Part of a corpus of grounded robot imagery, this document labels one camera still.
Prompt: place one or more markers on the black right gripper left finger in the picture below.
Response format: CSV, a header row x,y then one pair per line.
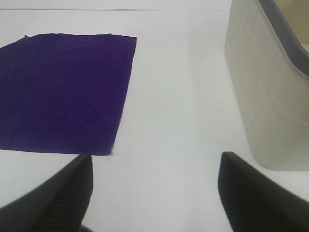
x,y
57,205

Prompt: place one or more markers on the purple towel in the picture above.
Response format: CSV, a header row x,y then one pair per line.
x,y
64,93

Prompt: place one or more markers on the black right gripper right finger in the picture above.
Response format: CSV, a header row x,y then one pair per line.
x,y
254,203

